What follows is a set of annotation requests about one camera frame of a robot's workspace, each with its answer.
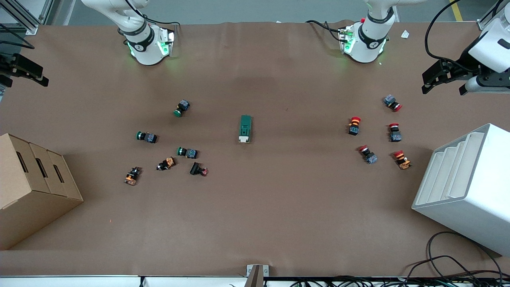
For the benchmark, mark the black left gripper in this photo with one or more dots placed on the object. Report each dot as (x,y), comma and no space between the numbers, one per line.
(459,67)

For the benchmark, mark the brown cardboard box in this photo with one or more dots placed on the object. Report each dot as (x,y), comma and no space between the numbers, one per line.
(24,207)

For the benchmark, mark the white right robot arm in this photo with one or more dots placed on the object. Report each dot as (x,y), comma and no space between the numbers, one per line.
(145,52)

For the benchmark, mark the red push button blue block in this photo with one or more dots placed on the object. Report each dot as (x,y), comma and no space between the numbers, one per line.
(395,133)
(368,154)
(392,103)

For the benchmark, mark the white stepped rack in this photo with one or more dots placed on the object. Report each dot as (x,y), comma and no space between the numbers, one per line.
(470,207)

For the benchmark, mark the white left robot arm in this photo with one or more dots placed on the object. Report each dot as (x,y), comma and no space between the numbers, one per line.
(368,44)

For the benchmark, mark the green terminal block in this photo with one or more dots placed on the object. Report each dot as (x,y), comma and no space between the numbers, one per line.
(245,127)

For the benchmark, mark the white table edge rail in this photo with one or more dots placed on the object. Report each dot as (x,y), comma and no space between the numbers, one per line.
(79,282)

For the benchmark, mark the black selector switch orange block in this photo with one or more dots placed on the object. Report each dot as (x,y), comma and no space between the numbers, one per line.
(132,176)
(166,164)

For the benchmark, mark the white paper scrap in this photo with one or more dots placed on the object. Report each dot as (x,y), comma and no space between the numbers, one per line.
(405,34)

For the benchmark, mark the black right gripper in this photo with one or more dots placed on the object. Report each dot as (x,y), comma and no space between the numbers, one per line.
(16,65)

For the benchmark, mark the red push button orange block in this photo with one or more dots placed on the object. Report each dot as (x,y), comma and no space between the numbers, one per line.
(402,160)

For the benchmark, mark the grey metal bracket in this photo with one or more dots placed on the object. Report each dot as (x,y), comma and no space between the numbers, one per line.
(255,277)

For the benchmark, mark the green push button blue block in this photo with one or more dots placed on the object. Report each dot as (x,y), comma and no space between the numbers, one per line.
(188,152)
(182,108)
(147,137)

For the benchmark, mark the aluminium frame profile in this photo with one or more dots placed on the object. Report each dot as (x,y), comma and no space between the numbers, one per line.
(487,18)
(28,24)

